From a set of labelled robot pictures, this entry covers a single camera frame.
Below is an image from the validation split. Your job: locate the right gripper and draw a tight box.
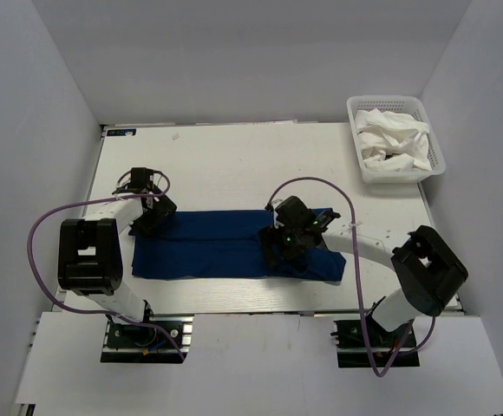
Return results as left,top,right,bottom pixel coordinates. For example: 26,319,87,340
258,222,308,268

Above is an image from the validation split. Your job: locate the blue t shirt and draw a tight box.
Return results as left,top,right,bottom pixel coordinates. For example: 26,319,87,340
129,210,346,283

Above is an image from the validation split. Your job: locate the white t shirt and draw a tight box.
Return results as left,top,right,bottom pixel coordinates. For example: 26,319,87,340
355,108,432,172

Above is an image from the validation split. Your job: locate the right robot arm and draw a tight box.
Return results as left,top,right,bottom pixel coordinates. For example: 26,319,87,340
258,196,468,346

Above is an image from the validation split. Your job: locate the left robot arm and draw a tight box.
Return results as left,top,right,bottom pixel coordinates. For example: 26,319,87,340
58,167,177,346

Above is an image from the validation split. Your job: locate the blue table label sticker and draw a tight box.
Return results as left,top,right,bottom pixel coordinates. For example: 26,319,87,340
106,128,137,137

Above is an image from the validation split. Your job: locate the white plastic basket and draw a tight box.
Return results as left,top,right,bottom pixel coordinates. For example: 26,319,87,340
347,95,446,184

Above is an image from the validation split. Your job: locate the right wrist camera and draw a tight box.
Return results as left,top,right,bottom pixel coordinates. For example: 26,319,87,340
274,196,315,228

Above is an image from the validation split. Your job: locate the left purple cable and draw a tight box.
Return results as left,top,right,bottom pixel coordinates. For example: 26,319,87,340
26,169,187,363

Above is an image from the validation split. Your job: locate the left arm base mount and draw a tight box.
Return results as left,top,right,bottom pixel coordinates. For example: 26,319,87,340
100,316,193,364

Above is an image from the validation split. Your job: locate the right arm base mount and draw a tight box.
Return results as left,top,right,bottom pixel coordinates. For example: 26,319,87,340
331,320,420,369

